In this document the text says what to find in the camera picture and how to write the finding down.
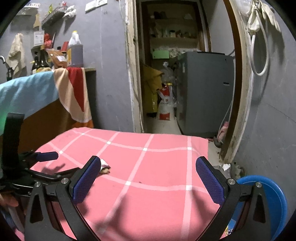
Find wall wire shelf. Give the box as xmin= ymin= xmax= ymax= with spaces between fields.
xmin=41 ymin=6 xmax=67 ymax=28

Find red beige striped cloth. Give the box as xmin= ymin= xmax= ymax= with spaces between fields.
xmin=53 ymin=67 xmax=94 ymax=128

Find beige shell-like trash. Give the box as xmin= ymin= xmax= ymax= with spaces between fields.
xmin=99 ymin=168 xmax=110 ymax=175

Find small white wrapper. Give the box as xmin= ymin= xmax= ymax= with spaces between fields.
xmin=100 ymin=159 xmax=110 ymax=169

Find blue plastic bucket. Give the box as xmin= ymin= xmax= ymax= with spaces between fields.
xmin=222 ymin=175 xmax=287 ymax=240

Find person's left hand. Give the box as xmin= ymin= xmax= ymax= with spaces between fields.
xmin=0 ymin=193 xmax=19 ymax=207

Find yellow bag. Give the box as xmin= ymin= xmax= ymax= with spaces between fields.
xmin=142 ymin=65 xmax=163 ymax=113

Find hanging beige rag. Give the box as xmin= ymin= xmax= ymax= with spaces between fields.
xmin=6 ymin=33 xmax=26 ymax=78

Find grey washing machine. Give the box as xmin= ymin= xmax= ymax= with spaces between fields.
xmin=176 ymin=52 xmax=235 ymax=138

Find white wall switch panel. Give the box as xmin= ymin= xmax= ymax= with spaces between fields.
xmin=85 ymin=0 xmax=108 ymax=13

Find white hose loop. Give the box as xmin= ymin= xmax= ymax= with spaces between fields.
xmin=250 ymin=9 xmax=270 ymax=77

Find large oil jug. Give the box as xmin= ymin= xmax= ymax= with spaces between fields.
xmin=67 ymin=31 xmax=84 ymax=67

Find white rubber gloves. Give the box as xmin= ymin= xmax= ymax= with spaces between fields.
xmin=247 ymin=1 xmax=281 ymax=35

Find pink checked tablecloth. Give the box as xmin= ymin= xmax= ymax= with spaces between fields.
xmin=33 ymin=128 xmax=219 ymax=240

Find light blue towel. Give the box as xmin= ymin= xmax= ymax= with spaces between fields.
xmin=0 ymin=71 xmax=58 ymax=133

